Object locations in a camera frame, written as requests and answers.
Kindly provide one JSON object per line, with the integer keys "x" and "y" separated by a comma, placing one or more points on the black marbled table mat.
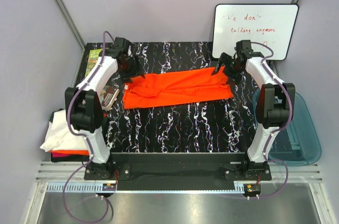
{"x": 206, "y": 127}

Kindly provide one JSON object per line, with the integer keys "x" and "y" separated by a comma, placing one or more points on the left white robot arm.
{"x": 84, "y": 113}

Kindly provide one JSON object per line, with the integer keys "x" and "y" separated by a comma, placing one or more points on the yellow small book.
{"x": 108, "y": 96}

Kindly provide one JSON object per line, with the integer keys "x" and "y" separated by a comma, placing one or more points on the teal plastic bin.
{"x": 297, "y": 145}

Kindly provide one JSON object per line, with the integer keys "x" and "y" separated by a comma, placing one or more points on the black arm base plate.
{"x": 230, "y": 166}

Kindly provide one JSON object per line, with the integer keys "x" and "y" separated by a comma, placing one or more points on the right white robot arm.
{"x": 274, "y": 110}

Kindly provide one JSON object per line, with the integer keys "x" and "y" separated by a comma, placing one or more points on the green treehouse book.
{"x": 92, "y": 60}

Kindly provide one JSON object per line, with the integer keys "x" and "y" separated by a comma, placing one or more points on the orange t shirt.
{"x": 71, "y": 152}
{"x": 175, "y": 88}

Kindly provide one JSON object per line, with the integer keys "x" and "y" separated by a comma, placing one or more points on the dark folded t shirt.
{"x": 75, "y": 158}

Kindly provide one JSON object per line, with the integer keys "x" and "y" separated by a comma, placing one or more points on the white dry erase board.
{"x": 269, "y": 24}

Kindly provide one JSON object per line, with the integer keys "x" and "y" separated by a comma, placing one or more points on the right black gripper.
{"x": 225, "y": 59}

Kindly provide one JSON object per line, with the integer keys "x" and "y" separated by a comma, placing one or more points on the orange folded t shirt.
{"x": 71, "y": 152}

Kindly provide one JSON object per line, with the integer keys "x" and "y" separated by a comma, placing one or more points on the white folded t shirt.
{"x": 58, "y": 136}

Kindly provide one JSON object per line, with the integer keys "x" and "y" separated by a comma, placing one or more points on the grey cable duct rail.
{"x": 81, "y": 187}

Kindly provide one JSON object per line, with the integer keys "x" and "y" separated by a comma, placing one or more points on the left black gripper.
{"x": 137, "y": 70}

